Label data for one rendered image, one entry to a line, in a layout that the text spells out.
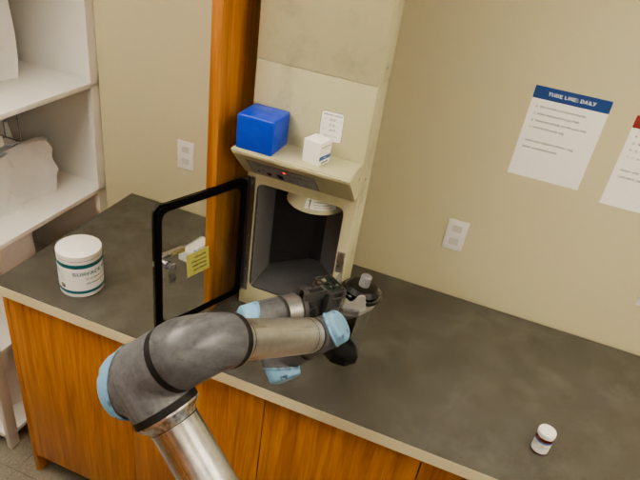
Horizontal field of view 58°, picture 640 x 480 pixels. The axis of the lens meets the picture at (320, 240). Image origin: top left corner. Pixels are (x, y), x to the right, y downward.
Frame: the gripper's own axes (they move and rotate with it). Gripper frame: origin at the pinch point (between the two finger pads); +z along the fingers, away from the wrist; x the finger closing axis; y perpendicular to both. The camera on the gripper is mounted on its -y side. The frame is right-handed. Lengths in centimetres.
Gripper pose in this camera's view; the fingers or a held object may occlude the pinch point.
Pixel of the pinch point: (358, 297)
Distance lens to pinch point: 152.9
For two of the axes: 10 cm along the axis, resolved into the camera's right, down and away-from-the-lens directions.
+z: 8.1, -1.5, 5.7
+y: 2.1, -8.3, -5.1
